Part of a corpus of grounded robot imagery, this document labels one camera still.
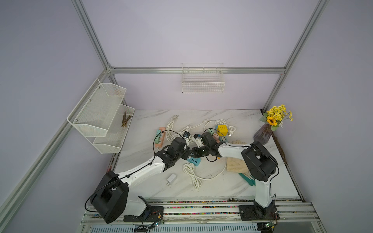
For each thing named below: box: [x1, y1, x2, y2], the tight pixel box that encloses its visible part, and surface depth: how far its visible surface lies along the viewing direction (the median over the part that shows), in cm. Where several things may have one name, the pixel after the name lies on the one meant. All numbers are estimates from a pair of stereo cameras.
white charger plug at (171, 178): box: [166, 173, 177, 186], surface depth 83 cm
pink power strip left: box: [154, 126, 166, 148], surface depth 104 cm
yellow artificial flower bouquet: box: [259, 104, 294, 132], surface depth 84 cm
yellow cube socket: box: [216, 124, 229, 137], surface depth 102 cm
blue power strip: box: [186, 156, 202, 167], surface depth 92 cm
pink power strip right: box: [212, 132, 221, 144], surface depth 100 cm
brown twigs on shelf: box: [120, 110, 132, 128], surface depth 98 cm
